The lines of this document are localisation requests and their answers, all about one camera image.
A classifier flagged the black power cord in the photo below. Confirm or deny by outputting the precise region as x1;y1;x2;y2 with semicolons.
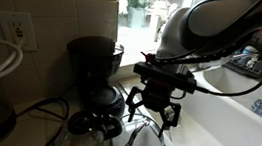
10;91;72;146

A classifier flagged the white and blue cup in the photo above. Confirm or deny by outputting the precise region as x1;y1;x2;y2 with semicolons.
241;44;259;58

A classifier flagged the metal faucet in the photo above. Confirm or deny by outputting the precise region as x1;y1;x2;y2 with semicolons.
231;50;253;64

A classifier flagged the white double basin sink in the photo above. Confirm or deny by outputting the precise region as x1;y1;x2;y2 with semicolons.
111;51;262;146

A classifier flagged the black coffee maker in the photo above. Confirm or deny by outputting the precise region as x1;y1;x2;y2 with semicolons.
58;32;135;119

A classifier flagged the glass carafe with black lid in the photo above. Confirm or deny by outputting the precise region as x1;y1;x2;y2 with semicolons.
56;107;126;146

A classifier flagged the black dish rack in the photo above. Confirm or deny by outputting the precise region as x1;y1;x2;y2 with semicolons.
221;38;262;80

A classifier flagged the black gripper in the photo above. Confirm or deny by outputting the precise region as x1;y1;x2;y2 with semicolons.
121;77;185;141

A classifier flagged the white wall outlet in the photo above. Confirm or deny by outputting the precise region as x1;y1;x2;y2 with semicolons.
0;9;43;54

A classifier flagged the white mug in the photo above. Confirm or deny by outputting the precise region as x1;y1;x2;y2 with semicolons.
245;53;260;70

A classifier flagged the grey planter with shrub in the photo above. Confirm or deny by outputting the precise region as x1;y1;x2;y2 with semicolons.
124;0;150;30

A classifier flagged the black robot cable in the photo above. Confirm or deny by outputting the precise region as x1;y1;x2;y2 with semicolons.
150;19;262;102

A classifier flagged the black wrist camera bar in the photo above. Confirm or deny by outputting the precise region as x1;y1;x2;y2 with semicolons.
131;60;200;95

